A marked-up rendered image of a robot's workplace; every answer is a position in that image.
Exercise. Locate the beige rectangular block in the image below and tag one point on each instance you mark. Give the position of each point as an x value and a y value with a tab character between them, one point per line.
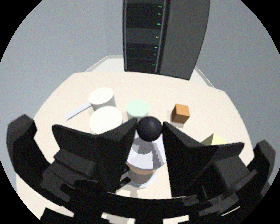
213	140

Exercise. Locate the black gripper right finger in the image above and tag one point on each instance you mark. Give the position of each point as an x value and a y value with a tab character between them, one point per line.
188	159

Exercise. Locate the small orange block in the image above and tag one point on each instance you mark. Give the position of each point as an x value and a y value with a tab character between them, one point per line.
180	114

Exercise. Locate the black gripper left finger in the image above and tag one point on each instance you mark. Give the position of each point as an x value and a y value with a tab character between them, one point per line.
109	150

